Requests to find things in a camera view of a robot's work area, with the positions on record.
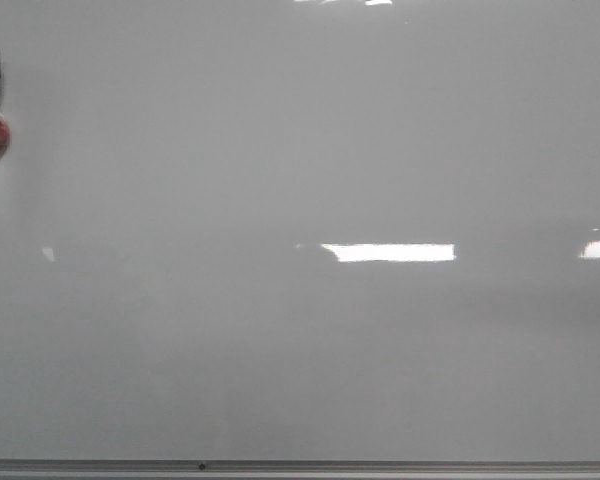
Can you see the white whiteboard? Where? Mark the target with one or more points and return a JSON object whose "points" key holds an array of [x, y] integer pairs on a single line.
{"points": [[300, 230]]}

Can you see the grey aluminium whiteboard frame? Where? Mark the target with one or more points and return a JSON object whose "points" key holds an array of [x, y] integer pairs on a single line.
{"points": [[243, 469]]}

